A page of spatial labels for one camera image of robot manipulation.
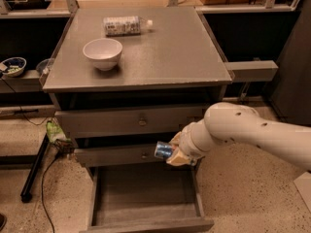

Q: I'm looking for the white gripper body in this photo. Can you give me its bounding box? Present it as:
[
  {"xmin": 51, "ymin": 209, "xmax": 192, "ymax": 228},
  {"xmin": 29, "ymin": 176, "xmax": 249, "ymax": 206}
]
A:
[{"xmin": 179, "ymin": 122, "xmax": 207, "ymax": 163}]

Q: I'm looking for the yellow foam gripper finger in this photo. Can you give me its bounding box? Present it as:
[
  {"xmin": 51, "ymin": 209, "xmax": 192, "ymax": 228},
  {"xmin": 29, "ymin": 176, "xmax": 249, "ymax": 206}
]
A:
[
  {"xmin": 169, "ymin": 132, "xmax": 182, "ymax": 146},
  {"xmin": 166, "ymin": 155, "xmax": 196, "ymax": 166}
]

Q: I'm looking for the blue silver redbull can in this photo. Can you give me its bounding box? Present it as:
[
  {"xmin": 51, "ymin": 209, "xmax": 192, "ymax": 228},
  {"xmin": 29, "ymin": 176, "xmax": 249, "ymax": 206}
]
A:
[{"xmin": 155, "ymin": 141, "xmax": 173, "ymax": 160}]

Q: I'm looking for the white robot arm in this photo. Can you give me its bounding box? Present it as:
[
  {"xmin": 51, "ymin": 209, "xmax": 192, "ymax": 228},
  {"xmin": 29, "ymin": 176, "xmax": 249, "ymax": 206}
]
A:
[{"xmin": 166, "ymin": 102, "xmax": 311, "ymax": 171}]

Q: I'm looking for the grey top drawer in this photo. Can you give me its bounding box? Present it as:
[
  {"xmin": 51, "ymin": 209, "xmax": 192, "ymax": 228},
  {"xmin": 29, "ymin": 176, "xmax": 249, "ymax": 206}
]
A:
[{"xmin": 55, "ymin": 104, "xmax": 208, "ymax": 138}]

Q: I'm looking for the grey middle drawer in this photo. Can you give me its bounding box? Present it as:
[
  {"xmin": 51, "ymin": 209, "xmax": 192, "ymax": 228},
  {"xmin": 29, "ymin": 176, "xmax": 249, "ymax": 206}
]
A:
[{"xmin": 74, "ymin": 140, "xmax": 211, "ymax": 168}]

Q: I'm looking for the grey open bottom drawer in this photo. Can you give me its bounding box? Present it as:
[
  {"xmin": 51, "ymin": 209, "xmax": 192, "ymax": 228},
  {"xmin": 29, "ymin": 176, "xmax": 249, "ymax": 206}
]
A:
[{"xmin": 81, "ymin": 162, "xmax": 214, "ymax": 233}]

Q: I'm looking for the grey wooden drawer cabinet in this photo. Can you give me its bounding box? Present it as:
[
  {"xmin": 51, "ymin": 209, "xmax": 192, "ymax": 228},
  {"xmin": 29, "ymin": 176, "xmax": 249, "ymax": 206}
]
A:
[{"xmin": 42, "ymin": 5, "xmax": 234, "ymax": 233}]

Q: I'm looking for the grey side shelf beam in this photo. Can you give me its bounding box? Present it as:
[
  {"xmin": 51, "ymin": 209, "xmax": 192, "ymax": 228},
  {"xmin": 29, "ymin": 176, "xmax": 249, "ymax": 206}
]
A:
[{"xmin": 225, "ymin": 60, "xmax": 278, "ymax": 83}]

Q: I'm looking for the white ceramic bowl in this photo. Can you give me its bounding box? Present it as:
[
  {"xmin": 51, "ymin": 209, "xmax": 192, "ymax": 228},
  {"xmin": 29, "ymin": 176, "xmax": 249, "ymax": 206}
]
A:
[{"xmin": 83, "ymin": 38, "xmax": 122, "ymax": 71}]

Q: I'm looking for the green snack bag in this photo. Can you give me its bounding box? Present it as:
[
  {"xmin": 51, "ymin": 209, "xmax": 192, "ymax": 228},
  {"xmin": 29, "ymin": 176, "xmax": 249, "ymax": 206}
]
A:
[{"xmin": 46, "ymin": 120, "xmax": 74, "ymax": 153}]

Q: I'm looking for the clear plastic water bottle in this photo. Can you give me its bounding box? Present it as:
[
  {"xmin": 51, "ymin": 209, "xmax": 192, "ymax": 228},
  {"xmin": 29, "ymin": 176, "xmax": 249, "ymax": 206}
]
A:
[{"xmin": 103, "ymin": 16, "xmax": 154, "ymax": 36}]

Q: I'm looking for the clear glass cup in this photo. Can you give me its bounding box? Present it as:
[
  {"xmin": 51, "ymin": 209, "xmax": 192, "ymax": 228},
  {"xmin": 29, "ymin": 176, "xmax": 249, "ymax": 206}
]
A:
[{"xmin": 36, "ymin": 58, "xmax": 54, "ymax": 76}]

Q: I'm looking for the black metal leg bar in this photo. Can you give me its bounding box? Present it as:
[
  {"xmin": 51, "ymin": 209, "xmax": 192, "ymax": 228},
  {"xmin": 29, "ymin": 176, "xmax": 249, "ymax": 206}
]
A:
[{"xmin": 20, "ymin": 135, "xmax": 49, "ymax": 203}]

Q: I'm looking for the blue patterned small bowl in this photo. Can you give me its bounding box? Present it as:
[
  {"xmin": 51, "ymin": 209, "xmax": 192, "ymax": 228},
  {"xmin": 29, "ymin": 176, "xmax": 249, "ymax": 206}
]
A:
[{"xmin": 0, "ymin": 57, "xmax": 27, "ymax": 77}]

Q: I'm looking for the black floor cable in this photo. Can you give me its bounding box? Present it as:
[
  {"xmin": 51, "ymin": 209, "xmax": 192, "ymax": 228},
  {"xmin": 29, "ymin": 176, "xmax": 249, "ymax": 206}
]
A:
[{"xmin": 40, "ymin": 150, "xmax": 64, "ymax": 233}]

